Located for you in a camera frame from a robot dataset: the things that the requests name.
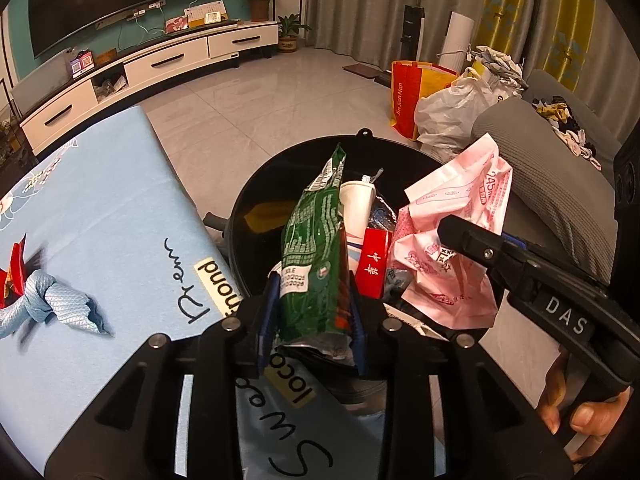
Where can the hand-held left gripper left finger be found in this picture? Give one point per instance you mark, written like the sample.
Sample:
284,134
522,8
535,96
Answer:
267,320

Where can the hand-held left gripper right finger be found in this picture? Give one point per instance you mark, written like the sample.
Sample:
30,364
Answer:
358,330

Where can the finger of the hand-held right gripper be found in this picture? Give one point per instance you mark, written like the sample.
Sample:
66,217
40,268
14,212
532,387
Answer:
522,243
480,247

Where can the pink plastic bag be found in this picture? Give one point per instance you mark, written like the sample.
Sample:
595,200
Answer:
435,292

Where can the green snack bag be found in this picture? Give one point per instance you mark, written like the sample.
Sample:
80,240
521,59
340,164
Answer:
310,270

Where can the white paper cup blue stripe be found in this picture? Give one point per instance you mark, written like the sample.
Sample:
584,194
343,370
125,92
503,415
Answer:
356,205

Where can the black trash bin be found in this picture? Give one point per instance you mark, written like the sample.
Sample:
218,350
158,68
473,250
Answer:
280,180

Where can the person's right hand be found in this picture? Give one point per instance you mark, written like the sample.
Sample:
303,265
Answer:
595,420

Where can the grey sofa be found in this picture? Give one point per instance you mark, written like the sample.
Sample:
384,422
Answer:
550,190

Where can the clear plastic wrapper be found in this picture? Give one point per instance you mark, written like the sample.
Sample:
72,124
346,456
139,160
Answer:
383,215

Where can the yellow wrapper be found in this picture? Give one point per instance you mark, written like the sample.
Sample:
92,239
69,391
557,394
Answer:
267,216

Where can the patterned clothes on sofa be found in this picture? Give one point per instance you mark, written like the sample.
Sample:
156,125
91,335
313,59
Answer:
570,120

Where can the white plastic bag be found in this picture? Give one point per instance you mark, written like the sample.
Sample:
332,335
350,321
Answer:
450,110

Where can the orange yellow shopping bag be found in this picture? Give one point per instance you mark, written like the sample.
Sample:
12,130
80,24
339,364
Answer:
407,95

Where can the pile of light clothes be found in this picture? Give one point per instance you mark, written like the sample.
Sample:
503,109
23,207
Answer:
497,65

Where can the dark floor mat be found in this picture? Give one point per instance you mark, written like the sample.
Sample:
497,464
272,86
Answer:
367,72

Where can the knotted blue cloth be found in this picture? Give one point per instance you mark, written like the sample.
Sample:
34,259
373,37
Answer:
55,297

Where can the white paper roll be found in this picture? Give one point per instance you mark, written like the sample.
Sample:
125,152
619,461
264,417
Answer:
459,32

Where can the yellow curtain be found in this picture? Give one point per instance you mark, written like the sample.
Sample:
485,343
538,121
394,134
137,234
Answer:
540,15

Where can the black upright vacuum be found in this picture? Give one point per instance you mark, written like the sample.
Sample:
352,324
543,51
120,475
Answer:
412,20

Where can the red snack packet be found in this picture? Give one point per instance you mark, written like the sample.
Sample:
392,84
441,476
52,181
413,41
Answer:
12,270

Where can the grey curtain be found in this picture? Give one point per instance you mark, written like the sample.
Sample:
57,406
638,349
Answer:
360,5

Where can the white tv cabinet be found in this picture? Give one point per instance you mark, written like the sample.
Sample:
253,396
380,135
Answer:
170,57

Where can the small potted plant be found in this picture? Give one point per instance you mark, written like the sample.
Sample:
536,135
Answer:
291,35

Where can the small red card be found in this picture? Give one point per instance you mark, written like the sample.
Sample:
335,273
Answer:
176,24

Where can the desk calendar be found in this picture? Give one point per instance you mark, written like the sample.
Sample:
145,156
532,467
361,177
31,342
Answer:
206,12

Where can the white power strip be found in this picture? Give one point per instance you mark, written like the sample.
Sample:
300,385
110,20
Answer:
146,9

